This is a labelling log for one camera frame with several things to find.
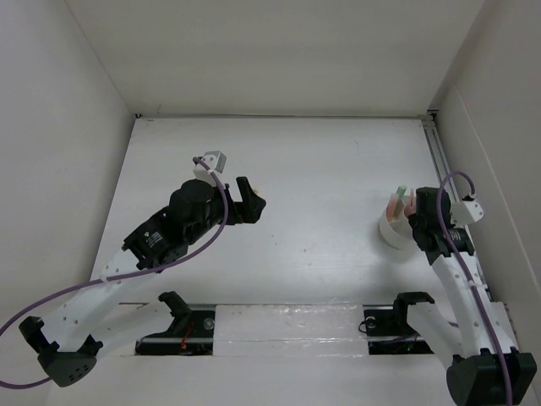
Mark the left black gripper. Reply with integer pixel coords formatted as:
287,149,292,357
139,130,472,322
186,178,265,245

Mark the green highlighter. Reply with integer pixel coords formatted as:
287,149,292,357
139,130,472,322
389,185,407,220

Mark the orange pink highlighter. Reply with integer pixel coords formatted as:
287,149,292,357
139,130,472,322
385,200,397,222

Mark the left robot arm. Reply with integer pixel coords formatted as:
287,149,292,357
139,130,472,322
19,177,266,387

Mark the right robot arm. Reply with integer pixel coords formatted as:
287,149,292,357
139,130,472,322
391,187,538,405

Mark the white round divided container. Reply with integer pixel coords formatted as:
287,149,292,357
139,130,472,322
378,204,415,250

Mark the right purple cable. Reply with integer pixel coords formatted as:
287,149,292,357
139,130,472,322
435,170,515,406

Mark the purple cable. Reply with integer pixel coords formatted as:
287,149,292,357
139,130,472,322
0,156,232,390
435,170,515,406

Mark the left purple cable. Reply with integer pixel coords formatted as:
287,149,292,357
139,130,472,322
0,156,232,390

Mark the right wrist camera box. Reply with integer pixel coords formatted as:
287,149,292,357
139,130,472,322
451,199,484,227

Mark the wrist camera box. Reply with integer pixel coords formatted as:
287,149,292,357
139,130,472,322
193,151,227,187
451,199,484,227

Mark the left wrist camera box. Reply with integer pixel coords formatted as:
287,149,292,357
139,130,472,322
193,151,227,187

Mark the metal rail right side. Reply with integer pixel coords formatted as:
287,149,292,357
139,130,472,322
422,110,490,296

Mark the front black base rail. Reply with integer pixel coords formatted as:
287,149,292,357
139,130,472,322
134,304,431,356

